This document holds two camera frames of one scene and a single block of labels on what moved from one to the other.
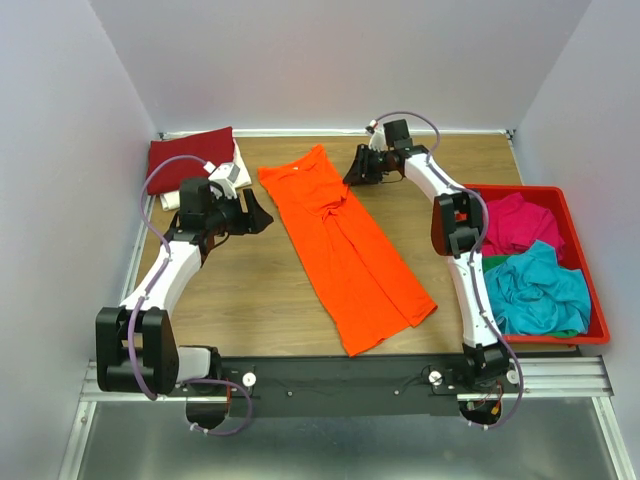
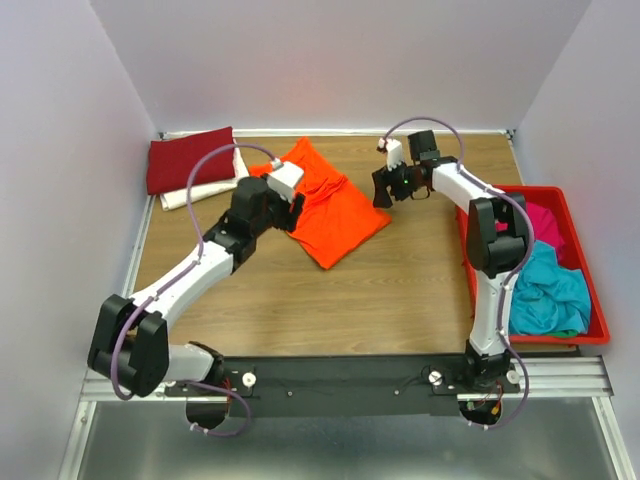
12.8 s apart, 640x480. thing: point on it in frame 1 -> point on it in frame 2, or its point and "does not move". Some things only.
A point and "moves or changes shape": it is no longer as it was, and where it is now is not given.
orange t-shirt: [369, 294] moves or changes shape
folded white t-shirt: [172, 200] does not move
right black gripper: [357, 176] -> [383, 178]
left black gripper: [259, 219] -> [289, 220]
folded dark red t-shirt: [213, 147] does not move
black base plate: [369, 386] does not move
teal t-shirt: [532, 294] does not move
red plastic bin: [555, 199] does not move
